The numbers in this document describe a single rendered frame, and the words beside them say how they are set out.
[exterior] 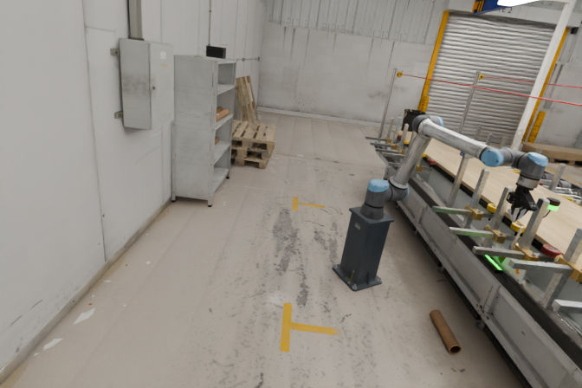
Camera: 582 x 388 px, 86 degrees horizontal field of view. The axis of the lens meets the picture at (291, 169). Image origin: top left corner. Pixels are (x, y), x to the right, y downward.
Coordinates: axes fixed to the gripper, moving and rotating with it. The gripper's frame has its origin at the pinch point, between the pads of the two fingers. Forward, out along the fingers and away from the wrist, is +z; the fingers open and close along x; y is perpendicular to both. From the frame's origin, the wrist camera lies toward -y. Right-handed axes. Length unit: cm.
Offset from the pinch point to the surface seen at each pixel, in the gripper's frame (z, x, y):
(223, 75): -34, 208, 255
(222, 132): 37, 206, 255
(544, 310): 30.8, -4.6, -31.3
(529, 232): 3.5, -6.1, -4.8
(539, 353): 74, -31, -17
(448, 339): 94, 5, 7
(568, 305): 5, 19, -58
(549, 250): 10.5, -16.4, -9.4
